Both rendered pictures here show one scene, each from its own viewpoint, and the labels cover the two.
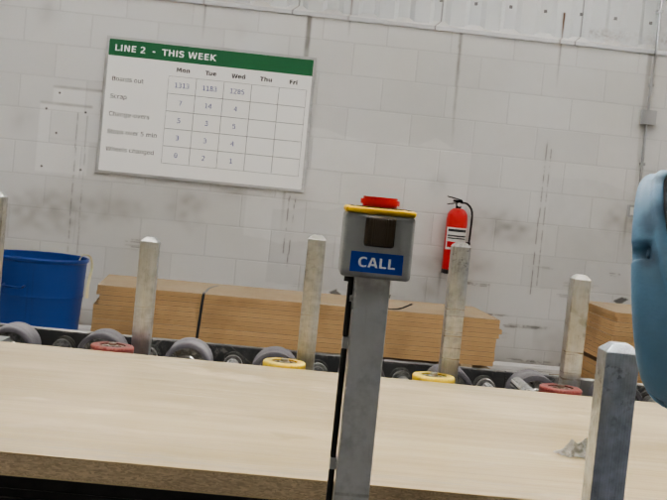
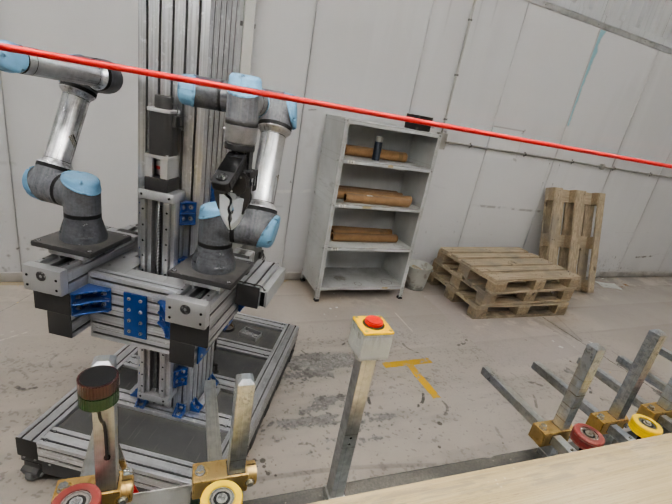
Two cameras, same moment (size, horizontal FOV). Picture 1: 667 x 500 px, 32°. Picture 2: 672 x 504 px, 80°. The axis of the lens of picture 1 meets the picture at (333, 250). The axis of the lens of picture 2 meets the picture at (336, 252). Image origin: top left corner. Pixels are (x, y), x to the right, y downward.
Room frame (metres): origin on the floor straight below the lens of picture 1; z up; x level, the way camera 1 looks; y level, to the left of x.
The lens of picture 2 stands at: (1.88, -0.41, 1.65)
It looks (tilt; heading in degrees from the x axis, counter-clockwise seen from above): 20 degrees down; 159
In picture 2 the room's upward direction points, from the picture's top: 10 degrees clockwise
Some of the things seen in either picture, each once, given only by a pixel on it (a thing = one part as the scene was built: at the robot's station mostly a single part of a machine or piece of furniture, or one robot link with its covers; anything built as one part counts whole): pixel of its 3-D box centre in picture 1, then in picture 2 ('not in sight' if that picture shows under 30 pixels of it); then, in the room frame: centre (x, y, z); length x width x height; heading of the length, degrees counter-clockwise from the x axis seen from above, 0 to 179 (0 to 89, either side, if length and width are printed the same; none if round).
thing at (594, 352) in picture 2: not in sight; (567, 410); (1.18, 0.70, 0.89); 0.04 x 0.04 x 0.48; 2
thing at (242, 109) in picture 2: not in sight; (244, 100); (0.87, -0.32, 1.62); 0.09 x 0.08 x 0.11; 162
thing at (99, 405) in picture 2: not in sight; (98, 394); (1.27, -0.55, 1.13); 0.06 x 0.06 x 0.02
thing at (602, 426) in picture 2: not in sight; (608, 421); (1.17, 0.92, 0.81); 0.14 x 0.06 x 0.05; 92
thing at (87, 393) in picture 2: not in sight; (98, 381); (1.27, -0.55, 1.16); 0.06 x 0.06 x 0.02
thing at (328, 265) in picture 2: not in sight; (366, 212); (-1.38, 1.03, 0.78); 0.90 x 0.45 x 1.55; 95
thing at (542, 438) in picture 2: not in sight; (552, 432); (1.18, 0.67, 0.81); 0.14 x 0.06 x 0.05; 92
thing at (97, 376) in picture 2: not in sight; (100, 426); (1.26, -0.55, 1.06); 0.06 x 0.06 x 0.22; 2
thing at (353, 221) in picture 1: (375, 245); (369, 339); (1.20, -0.04, 1.18); 0.07 x 0.07 x 0.08; 2
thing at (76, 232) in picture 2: not in sight; (83, 224); (0.31, -0.79, 1.09); 0.15 x 0.15 x 0.10
